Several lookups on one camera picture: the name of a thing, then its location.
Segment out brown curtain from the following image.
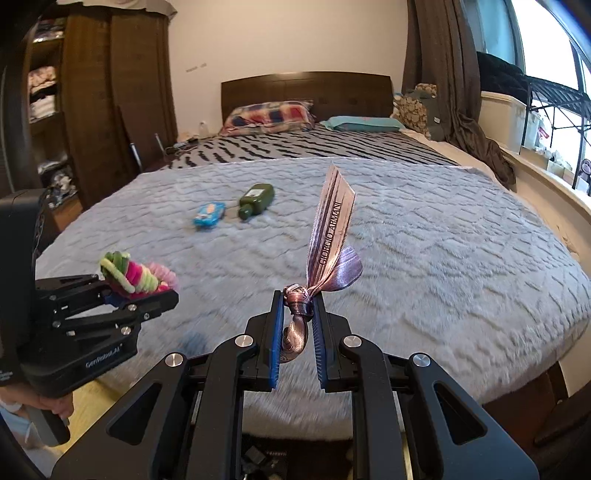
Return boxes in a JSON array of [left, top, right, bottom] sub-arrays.
[[401, 0, 517, 191]]

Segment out cables on nightstand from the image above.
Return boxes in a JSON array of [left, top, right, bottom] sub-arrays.
[[165, 137, 200, 156]]

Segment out plaid pillow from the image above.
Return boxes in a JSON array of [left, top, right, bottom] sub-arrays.
[[219, 100, 316, 136]]

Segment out colourful fuzzy hair ties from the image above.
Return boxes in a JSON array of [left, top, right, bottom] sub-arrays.
[[99, 250, 179, 296]]

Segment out blue snack packet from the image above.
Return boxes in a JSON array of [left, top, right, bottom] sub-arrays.
[[192, 202, 227, 230]]

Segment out black coat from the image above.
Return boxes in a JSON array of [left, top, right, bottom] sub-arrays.
[[476, 51, 527, 98]]

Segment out dark green bottle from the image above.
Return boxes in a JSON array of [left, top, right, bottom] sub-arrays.
[[238, 183, 275, 222]]

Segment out grey textured blanket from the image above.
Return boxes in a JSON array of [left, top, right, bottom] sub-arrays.
[[34, 157, 591, 438]]

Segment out pink satin ribbon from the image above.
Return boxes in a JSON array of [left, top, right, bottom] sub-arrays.
[[277, 164, 363, 365]]

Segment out dark wooden headboard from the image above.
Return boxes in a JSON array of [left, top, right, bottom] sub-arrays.
[[220, 71, 393, 126]]

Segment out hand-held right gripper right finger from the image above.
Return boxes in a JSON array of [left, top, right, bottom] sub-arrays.
[[311, 295, 541, 480]]

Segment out black striped blanket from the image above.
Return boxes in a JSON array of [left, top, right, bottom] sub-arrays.
[[159, 124, 463, 173]]

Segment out window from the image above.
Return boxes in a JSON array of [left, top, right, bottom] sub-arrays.
[[480, 0, 591, 104]]

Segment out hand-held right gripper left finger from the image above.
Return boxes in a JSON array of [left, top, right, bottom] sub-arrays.
[[51, 290, 284, 480]]

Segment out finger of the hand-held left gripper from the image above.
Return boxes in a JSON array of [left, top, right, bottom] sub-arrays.
[[52, 290, 180, 341], [35, 273, 112, 324]]

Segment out white storage box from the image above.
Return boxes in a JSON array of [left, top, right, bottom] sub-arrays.
[[479, 90, 530, 156]]

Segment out patterned plush cushion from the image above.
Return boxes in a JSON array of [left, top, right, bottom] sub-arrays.
[[391, 83, 440, 140]]

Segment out brown wooden wardrobe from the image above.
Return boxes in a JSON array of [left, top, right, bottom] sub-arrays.
[[0, 13, 179, 223]]

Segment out black folding rack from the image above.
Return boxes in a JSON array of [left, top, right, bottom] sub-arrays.
[[519, 73, 591, 191]]

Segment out folded clothes on shelf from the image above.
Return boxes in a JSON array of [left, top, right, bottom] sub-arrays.
[[28, 66, 59, 123]]

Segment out teal pillow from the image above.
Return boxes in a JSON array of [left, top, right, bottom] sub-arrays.
[[319, 115, 402, 134]]

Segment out white cloth on wardrobe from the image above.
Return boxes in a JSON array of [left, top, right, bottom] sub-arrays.
[[55, 0, 179, 17]]

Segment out person's left hand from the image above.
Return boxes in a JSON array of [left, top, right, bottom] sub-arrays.
[[0, 381, 75, 421]]

